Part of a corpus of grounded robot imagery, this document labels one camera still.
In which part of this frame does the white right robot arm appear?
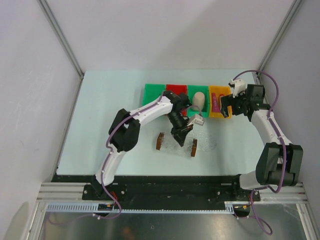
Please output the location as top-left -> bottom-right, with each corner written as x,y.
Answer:
220,79 -> 304,201

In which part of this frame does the green plastic bin far left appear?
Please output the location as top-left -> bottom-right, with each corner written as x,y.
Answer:
142,83 -> 166,106

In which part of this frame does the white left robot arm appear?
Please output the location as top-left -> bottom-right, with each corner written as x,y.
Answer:
91,91 -> 193,200

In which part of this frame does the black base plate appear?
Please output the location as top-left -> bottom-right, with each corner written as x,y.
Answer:
52,174 -> 261,207

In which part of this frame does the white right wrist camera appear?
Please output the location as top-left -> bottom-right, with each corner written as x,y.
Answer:
228,79 -> 247,98

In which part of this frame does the red plastic bin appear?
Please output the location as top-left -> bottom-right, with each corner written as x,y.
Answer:
165,84 -> 189,117

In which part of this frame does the green plastic bin with cup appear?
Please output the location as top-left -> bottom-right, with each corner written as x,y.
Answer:
186,84 -> 210,118

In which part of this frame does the white toothpaste tube red cap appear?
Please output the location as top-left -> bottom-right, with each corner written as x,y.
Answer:
219,94 -> 225,114

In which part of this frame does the yellow plastic bin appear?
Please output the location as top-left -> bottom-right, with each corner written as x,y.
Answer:
208,85 -> 231,118

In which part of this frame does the aluminium frame post left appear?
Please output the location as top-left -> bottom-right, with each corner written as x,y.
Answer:
37,0 -> 85,79

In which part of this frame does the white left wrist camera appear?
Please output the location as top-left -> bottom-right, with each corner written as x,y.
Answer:
187,114 -> 205,126

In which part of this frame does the grey slotted cable duct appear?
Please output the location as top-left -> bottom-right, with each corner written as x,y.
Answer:
46,202 -> 234,214

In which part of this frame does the pink toothpaste tube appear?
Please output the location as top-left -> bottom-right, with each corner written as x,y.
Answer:
211,92 -> 220,113

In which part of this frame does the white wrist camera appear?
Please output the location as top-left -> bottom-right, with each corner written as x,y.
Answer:
187,114 -> 205,126
228,79 -> 247,98

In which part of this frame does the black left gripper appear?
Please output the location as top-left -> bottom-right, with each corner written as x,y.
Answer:
166,111 -> 193,147

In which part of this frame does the beige cup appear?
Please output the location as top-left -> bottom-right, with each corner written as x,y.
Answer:
191,91 -> 205,111

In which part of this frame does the aluminium frame post right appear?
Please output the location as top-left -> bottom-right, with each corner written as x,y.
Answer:
258,0 -> 305,71

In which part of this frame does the clear glass tray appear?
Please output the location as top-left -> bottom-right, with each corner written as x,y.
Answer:
155,130 -> 218,158

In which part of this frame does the aluminium frame post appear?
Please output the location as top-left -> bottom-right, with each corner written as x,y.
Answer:
37,0 -> 85,79
258,0 -> 305,71

